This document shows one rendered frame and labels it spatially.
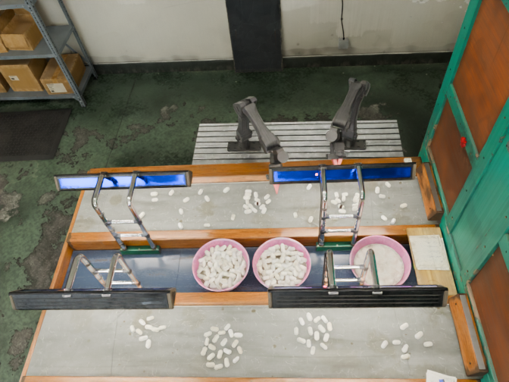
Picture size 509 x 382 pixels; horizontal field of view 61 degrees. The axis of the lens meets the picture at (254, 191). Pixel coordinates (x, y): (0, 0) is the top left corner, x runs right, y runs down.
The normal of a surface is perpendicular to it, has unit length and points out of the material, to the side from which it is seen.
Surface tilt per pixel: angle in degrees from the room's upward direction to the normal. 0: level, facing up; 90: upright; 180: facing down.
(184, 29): 90
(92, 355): 0
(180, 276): 0
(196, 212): 0
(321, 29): 90
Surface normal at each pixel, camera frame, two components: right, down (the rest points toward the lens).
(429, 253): -0.09, -0.59
